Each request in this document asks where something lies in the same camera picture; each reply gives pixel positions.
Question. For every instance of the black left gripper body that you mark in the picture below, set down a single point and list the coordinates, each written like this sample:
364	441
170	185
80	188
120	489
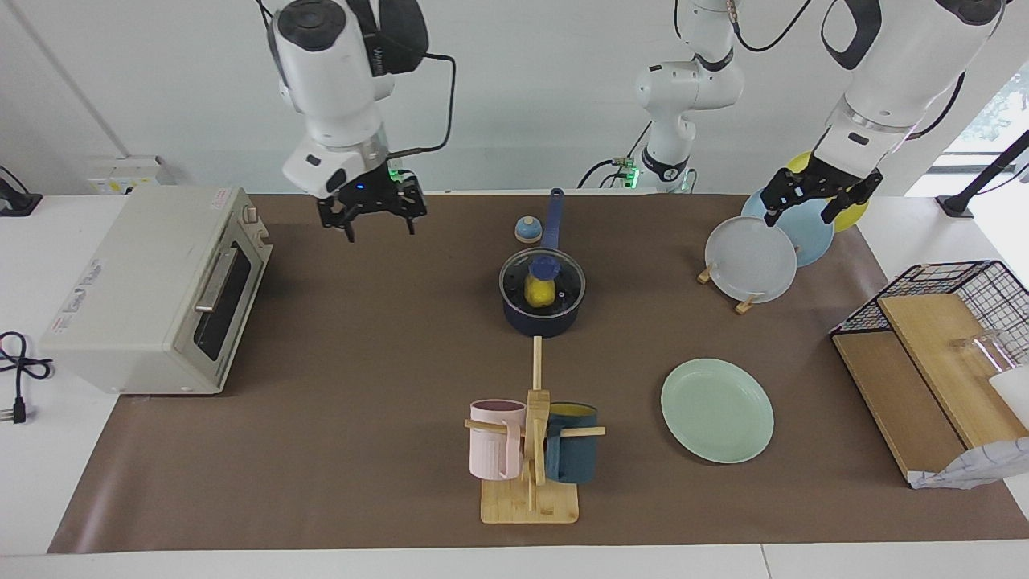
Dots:
820	183

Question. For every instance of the pale grey plate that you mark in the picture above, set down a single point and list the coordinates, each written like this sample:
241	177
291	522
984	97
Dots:
752	259

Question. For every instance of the pink ribbed mug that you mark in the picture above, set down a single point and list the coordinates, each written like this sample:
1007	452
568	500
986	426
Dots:
492	442

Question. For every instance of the white cup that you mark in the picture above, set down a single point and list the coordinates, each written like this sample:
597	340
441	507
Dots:
1014	394

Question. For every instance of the yellow potato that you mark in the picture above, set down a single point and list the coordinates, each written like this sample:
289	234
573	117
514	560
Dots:
540	293

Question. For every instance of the mint green plate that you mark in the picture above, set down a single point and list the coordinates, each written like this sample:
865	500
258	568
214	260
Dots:
717	410

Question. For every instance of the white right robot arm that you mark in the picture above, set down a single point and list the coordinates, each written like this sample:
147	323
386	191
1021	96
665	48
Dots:
330	72

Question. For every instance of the clear glass cup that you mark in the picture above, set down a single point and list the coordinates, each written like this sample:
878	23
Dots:
985	350

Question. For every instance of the light wooden board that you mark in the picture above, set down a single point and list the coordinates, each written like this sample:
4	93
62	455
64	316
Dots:
932	346

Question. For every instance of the white checked cloth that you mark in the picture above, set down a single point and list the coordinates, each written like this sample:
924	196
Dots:
977	466

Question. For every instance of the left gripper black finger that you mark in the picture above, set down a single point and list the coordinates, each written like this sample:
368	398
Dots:
833	212
770	217

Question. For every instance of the cream toaster oven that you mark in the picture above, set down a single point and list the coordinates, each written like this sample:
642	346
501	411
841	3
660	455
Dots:
137	289

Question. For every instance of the brown table mat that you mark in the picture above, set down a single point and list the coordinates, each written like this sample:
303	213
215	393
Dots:
362	450

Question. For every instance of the yellow plate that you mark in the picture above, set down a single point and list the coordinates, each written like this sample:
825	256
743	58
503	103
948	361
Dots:
852	215

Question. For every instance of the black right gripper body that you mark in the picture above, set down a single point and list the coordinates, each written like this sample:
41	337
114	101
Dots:
374	193

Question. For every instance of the white wall socket box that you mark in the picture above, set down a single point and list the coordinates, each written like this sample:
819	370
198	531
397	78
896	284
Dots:
129	173

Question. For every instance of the wooden mug tree stand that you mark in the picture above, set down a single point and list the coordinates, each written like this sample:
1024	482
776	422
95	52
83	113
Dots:
530	503

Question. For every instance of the wooden plate rack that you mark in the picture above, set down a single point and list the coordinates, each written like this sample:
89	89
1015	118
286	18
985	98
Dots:
748	304

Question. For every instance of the dark blue saucepan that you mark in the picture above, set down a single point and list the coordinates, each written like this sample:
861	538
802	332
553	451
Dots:
555	225

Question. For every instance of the black clamp base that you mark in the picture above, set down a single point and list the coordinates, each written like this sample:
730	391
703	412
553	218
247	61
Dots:
16	201

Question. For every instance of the glass lid blue knob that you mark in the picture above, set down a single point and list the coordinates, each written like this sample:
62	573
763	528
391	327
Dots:
544	267

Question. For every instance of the brown wooden board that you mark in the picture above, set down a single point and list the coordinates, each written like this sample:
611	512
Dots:
892	394

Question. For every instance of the dark teal mug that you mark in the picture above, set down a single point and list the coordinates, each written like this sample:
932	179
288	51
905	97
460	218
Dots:
572	458

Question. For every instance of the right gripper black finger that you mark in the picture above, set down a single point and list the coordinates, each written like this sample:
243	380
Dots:
410	225
350	232

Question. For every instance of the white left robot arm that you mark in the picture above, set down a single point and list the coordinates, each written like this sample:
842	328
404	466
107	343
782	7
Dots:
892	80

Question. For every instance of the black angled stand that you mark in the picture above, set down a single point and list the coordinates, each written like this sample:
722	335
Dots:
985	173

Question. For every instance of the light blue plate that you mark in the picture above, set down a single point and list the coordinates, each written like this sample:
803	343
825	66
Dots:
812	237

